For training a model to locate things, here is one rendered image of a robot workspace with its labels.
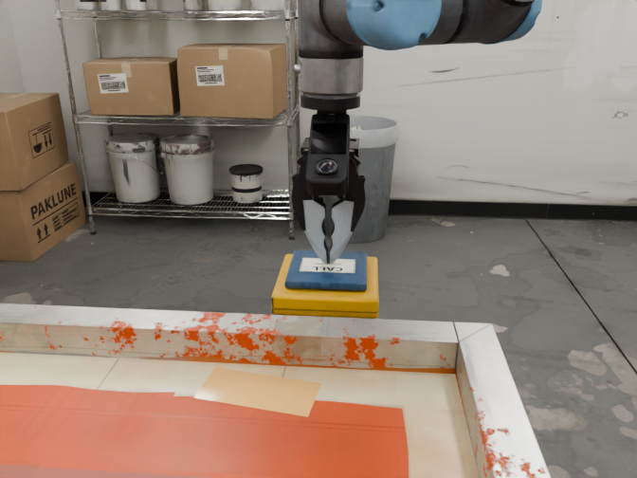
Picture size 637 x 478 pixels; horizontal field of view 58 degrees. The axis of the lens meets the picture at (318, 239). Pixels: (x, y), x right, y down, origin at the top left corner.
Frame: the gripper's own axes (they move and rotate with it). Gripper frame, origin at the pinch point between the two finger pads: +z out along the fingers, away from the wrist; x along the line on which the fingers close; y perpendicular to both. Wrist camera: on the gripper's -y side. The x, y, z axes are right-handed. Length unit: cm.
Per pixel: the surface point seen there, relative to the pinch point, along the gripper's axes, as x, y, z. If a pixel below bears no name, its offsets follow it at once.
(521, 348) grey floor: -69, 136, 98
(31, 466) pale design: 20.0, -35.4, 2.4
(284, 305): 4.8, -6.5, 3.8
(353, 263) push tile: -3.2, 0.9, 1.2
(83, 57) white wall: 170, 290, 0
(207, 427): 8.0, -30.1, 2.4
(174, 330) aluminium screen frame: 13.3, -21.0, -1.0
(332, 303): -0.9, -6.5, 3.3
